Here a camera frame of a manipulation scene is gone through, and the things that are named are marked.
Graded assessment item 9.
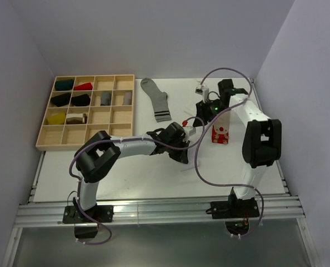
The black rolled sock left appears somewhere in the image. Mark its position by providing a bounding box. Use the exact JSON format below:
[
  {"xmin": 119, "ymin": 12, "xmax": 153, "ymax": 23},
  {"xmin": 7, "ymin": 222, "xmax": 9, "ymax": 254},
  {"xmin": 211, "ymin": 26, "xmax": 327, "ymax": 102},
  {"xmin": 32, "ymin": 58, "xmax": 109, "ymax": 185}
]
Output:
[{"xmin": 50, "ymin": 93, "xmax": 71, "ymax": 107}]

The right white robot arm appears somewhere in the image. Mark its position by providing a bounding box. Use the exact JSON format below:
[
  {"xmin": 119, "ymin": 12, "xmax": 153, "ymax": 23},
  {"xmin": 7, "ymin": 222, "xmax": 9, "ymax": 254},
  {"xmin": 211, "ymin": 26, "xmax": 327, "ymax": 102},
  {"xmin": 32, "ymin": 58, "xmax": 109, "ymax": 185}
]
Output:
[{"xmin": 193, "ymin": 79, "xmax": 282, "ymax": 217}]

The yellow rolled sock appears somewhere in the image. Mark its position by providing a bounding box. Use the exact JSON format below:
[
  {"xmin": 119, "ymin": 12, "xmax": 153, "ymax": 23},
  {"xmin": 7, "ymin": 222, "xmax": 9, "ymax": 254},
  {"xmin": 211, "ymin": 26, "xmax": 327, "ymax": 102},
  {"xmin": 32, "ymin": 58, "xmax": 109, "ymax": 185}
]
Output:
[{"xmin": 47, "ymin": 113, "xmax": 66, "ymax": 125}]

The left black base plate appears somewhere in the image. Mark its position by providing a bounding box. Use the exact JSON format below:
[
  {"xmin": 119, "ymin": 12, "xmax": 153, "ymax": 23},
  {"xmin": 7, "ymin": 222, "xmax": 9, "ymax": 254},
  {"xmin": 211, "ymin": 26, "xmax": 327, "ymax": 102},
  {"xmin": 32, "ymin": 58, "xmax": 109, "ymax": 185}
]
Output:
[{"xmin": 62, "ymin": 205, "xmax": 113, "ymax": 224}]

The plain white sock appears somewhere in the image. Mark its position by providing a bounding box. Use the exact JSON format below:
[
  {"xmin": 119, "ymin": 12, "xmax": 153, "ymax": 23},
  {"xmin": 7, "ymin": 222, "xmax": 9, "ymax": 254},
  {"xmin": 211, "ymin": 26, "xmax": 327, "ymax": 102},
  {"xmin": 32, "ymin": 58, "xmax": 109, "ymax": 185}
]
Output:
[{"xmin": 183, "ymin": 80, "xmax": 208, "ymax": 116}]

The red rolled sock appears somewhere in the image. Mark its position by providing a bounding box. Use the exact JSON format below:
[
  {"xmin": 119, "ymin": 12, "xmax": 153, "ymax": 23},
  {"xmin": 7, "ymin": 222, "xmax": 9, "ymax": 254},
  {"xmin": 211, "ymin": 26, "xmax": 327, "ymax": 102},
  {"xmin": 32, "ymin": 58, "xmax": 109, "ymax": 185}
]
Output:
[{"xmin": 73, "ymin": 82, "xmax": 93, "ymax": 91}]

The grey striped sock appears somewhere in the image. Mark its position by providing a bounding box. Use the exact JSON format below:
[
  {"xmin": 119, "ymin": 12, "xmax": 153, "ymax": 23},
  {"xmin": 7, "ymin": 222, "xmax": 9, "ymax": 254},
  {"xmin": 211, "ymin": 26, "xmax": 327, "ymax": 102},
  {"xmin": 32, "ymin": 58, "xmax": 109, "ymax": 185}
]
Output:
[{"xmin": 141, "ymin": 78, "xmax": 172, "ymax": 122}]

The white brown rolled sock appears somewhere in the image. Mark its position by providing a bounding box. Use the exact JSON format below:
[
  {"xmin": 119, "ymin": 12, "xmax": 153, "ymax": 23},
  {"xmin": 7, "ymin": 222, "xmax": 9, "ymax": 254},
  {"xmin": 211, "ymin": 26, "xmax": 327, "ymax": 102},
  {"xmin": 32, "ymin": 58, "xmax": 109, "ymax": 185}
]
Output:
[{"xmin": 66, "ymin": 113, "xmax": 88, "ymax": 125}]

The beige red reindeer sock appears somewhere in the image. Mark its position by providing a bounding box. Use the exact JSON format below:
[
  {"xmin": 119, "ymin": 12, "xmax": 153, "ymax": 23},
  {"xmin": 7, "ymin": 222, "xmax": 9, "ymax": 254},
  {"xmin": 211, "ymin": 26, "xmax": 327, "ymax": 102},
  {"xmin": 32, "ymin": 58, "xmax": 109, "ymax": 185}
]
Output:
[{"xmin": 211, "ymin": 112, "xmax": 231, "ymax": 145}]

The wooden compartment tray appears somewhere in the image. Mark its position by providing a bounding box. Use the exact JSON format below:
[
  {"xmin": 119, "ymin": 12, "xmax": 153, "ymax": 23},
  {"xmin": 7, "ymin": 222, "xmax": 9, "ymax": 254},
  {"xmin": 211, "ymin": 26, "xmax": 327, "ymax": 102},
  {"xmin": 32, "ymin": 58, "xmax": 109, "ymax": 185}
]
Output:
[{"xmin": 36, "ymin": 75, "xmax": 135, "ymax": 151}]

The white striped sock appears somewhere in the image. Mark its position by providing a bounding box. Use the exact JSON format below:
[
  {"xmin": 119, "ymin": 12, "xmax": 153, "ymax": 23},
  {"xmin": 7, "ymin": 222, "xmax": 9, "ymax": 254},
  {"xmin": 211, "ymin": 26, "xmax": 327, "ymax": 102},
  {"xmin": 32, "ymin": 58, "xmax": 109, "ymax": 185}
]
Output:
[{"xmin": 180, "ymin": 144, "xmax": 198, "ymax": 172}]

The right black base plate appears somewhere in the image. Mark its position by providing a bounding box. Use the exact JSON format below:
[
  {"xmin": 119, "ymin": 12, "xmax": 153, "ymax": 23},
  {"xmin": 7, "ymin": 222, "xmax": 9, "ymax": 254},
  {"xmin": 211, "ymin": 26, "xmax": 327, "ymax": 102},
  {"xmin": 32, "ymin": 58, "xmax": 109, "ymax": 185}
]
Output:
[{"xmin": 206, "ymin": 201, "xmax": 260, "ymax": 219}]

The light grey rolled sock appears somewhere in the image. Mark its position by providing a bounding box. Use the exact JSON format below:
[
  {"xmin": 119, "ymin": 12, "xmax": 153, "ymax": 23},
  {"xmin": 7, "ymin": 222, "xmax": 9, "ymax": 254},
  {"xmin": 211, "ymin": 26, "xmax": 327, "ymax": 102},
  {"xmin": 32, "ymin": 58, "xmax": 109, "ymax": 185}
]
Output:
[{"xmin": 122, "ymin": 92, "xmax": 132, "ymax": 106}]

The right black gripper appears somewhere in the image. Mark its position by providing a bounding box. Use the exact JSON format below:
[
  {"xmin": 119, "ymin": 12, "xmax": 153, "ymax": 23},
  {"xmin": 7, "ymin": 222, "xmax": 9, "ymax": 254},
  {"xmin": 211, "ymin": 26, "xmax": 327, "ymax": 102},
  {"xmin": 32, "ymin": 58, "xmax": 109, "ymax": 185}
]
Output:
[{"xmin": 192, "ymin": 98, "xmax": 231, "ymax": 128}]

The black rolled sock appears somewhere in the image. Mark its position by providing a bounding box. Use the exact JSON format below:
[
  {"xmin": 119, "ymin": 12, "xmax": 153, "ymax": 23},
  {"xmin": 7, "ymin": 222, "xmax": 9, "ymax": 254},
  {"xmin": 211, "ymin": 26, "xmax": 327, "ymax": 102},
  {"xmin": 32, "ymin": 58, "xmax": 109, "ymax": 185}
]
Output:
[
  {"xmin": 71, "ymin": 94, "xmax": 91, "ymax": 107},
  {"xmin": 50, "ymin": 93, "xmax": 71, "ymax": 107}
]

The black rolled sock right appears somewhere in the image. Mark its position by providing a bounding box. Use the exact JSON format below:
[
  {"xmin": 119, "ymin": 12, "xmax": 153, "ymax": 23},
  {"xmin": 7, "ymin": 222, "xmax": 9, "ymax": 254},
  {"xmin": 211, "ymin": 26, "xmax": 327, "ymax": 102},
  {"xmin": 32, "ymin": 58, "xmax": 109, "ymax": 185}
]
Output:
[{"xmin": 71, "ymin": 94, "xmax": 91, "ymax": 107}]

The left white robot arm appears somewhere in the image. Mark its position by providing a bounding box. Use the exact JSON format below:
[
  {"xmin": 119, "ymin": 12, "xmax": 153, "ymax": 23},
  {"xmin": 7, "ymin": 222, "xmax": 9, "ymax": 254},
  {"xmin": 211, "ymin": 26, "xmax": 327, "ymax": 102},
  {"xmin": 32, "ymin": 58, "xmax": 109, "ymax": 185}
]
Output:
[{"xmin": 71, "ymin": 122, "xmax": 196, "ymax": 222}]

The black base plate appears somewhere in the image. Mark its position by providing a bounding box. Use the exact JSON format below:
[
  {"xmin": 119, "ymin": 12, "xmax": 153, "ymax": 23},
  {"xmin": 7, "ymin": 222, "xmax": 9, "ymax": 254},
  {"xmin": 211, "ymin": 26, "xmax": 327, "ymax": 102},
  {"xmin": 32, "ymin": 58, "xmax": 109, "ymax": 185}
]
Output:
[
  {"xmin": 206, "ymin": 201, "xmax": 260, "ymax": 219},
  {"xmin": 62, "ymin": 205, "xmax": 113, "ymax": 224}
]

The aluminium mounting rail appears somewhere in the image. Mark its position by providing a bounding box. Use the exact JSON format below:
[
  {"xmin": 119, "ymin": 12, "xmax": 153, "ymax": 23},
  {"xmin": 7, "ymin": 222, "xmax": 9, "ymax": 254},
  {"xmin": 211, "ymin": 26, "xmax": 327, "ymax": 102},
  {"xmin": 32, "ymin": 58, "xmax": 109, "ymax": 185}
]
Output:
[{"xmin": 13, "ymin": 195, "xmax": 305, "ymax": 228}]

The dark green rolled sock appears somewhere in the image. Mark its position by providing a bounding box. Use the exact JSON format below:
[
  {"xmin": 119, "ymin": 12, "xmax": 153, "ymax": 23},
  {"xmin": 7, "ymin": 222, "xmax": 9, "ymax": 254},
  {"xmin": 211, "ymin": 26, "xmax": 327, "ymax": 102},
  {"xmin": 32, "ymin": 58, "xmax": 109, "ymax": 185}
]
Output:
[{"xmin": 54, "ymin": 79, "xmax": 74, "ymax": 91}]

